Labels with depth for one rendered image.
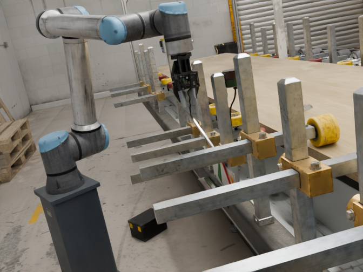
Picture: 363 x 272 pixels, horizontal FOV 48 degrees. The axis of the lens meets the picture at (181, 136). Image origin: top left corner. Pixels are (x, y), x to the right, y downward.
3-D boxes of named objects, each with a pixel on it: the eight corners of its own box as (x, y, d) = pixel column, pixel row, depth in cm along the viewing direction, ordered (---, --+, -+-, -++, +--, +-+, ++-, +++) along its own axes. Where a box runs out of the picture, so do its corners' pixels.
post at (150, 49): (161, 117, 280) (147, 47, 267) (160, 116, 283) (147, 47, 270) (166, 115, 280) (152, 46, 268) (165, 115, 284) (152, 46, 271)
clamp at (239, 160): (231, 167, 126) (228, 152, 125) (218, 155, 139) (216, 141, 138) (248, 163, 127) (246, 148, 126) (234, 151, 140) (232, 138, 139)
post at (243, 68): (261, 226, 113) (236, 55, 100) (256, 221, 116) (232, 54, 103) (272, 223, 113) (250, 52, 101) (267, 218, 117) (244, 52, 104)
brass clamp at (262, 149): (256, 161, 100) (253, 141, 98) (237, 147, 113) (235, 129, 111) (279, 155, 101) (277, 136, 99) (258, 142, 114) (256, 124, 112)
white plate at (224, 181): (237, 203, 129) (232, 174, 126) (214, 177, 153) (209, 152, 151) (239, 203, 129) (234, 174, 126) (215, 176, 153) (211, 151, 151)
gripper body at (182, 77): (179, 93, 134) (172, 56, 131) (174, 89, 142) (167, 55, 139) (201, 88, 135) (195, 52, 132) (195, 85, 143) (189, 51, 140)
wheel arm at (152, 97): (115, 109, 268) (114, 103, 267) (115, 108, 271) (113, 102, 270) (178, 95, 275) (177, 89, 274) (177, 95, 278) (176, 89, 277)
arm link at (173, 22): (171, 2, 139) (191, -3, 131) (177, 39, 142) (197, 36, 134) (150, 5, 133) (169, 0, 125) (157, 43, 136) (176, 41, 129)
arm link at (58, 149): (40, 171, 201) (30, 137, 197) (71, 159, 212) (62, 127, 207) (53, 176, 190) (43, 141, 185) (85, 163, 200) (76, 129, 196)
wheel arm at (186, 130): (128, 150, 173) (126, 141, 172) (127, 148, 176) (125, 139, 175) (224, 128, 180) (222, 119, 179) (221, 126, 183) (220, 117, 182)
